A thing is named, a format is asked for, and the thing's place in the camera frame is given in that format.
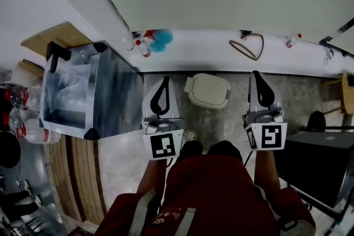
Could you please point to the small clear bottle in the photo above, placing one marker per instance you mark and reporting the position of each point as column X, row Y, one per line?
column 128, row 43

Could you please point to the person's white shoe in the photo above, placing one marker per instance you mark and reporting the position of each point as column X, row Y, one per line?
column 190, row 135

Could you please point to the red plastic item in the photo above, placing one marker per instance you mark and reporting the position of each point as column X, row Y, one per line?
column 149, row 34

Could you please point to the black metal frame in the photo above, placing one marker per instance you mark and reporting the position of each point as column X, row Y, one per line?
column 332, row 44

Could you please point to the small red-capped bottle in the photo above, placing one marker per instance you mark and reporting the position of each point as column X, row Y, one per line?
column 291, row 41

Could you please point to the light wooden board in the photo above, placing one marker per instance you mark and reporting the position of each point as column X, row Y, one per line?
column 59, row 36

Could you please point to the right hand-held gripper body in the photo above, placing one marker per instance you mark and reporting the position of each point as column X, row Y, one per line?
column 269, row 136

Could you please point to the blue fluffy duster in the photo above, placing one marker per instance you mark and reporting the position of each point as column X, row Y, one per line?
column 163, row 40

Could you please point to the black wall bracket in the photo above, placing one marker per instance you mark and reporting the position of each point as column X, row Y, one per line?
column 244, row 34

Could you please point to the black round object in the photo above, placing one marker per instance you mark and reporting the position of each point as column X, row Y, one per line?
column 316, row 120

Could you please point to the white ledge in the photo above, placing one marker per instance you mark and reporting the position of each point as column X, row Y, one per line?
column 207, row 55

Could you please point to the clear plastic bottles with red labels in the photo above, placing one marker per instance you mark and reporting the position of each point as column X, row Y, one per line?
column 30, row 130

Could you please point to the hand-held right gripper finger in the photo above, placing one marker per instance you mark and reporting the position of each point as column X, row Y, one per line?
column 251, row 96
column 277, row 99

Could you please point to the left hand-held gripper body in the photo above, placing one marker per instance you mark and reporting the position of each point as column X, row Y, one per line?
column 163, row 143

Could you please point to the person's black trouser legs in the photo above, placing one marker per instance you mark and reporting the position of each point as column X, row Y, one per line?
column 224, row 149

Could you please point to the wooden slat panel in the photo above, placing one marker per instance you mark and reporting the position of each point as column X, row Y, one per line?
column 80, row 174

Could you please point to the clear box with black corners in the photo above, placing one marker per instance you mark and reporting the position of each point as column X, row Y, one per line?
column 110, row 91

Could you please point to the black table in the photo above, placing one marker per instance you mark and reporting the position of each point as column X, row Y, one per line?
column 315, row 163

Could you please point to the black round stool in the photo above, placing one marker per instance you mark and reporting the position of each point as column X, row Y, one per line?
column 8, row 150

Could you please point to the person's right forearm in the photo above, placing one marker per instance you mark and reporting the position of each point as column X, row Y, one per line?
column 266, row 171

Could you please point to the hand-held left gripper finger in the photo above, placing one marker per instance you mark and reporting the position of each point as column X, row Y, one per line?
column 173, row 107
column 150, row 107

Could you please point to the wooden chair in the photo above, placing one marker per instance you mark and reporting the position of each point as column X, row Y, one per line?
column 348, row 94

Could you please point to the person's left forearm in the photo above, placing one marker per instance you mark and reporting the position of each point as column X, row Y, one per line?
column 152, row 177

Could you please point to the beige trash bin with lid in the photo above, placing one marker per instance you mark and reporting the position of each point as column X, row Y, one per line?
column 207, row 89

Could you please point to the red-capped white bottle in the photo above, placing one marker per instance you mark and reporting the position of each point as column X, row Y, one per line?
column 143, row 49

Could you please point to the metal hook clip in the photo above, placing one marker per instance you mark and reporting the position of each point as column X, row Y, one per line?
column 329, row 55

